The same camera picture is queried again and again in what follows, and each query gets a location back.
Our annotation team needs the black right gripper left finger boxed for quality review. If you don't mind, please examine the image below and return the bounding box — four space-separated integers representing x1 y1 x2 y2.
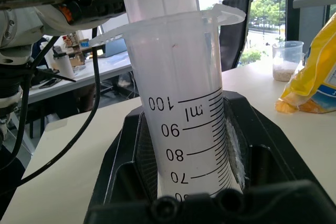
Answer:
90 110 159 210

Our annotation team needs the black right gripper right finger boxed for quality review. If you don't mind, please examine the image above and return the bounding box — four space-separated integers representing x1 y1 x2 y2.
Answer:
222 90 317 191

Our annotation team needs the translucent plastic syringe barrel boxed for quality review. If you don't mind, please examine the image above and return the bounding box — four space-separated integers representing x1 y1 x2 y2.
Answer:
88 3 247 199

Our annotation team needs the blue laptop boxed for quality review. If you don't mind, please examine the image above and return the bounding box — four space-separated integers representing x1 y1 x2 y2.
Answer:
101 37 129 59

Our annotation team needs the white bottle with black cap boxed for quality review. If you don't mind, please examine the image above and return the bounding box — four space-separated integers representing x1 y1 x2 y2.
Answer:
52 52 76 79

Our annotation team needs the white background desk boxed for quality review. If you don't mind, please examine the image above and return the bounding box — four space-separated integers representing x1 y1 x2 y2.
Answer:
26 50 135 104

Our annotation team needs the clear plastic beaker with grains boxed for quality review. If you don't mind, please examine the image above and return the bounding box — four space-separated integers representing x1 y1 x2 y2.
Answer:
271 40 305 82

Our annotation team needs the yellow snack bag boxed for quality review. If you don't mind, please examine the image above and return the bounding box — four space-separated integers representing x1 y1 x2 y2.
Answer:
275 11 336 114

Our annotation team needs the black office chair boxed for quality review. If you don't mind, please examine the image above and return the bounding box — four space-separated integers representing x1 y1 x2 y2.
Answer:
218 0 257 72

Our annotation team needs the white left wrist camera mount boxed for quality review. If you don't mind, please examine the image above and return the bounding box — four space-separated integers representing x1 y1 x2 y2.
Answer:
34 3 112 36

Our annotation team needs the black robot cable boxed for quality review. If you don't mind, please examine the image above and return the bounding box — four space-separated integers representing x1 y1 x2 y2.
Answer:
0 26 103 196
0 35 61 172

